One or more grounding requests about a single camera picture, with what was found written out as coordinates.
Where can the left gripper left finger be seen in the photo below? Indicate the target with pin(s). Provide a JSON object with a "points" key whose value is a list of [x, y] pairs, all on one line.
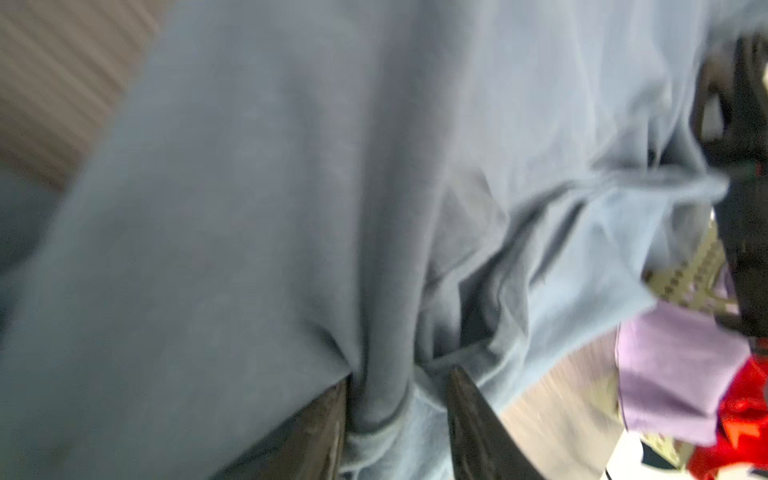
{"points": [[307, 446]]}

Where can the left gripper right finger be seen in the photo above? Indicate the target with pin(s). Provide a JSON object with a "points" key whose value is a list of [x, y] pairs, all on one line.
{"points": [[481, 448]]}

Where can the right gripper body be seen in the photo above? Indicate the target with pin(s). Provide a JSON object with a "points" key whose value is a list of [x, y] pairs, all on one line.
{"points": [[729, 121]]}

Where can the grey t shirt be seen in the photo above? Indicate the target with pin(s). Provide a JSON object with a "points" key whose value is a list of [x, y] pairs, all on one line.
{"points": [[296, 193]]}

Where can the pale green plastic basket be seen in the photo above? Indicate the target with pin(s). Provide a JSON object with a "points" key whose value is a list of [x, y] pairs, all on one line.
{"points": [[703, 283]]}

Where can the lilac t shirt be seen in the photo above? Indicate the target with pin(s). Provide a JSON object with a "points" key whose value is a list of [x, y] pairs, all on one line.
{"points": [[674, 367]]}

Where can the red t shirt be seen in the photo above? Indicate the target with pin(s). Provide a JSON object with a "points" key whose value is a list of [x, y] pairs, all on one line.
{"points": [[741, 433]]}

